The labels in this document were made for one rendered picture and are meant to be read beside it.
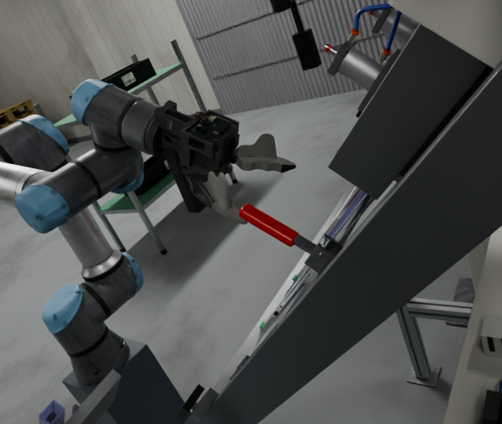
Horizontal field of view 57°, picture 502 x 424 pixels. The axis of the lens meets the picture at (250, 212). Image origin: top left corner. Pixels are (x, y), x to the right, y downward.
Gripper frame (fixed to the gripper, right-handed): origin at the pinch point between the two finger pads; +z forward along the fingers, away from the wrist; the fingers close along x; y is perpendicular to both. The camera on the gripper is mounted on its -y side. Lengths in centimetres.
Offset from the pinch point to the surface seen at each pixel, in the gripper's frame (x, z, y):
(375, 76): -12.1, 10.9, 27.4
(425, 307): 49, 33, -60
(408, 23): -0.7, 10.1, 28.0
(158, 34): 370, -317, -190
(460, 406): -0.7, 36.6, -22.4
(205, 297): 73, -53, -152
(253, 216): -17.6, 5.0, 13.1
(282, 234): -17.7, 8.2, 12.7
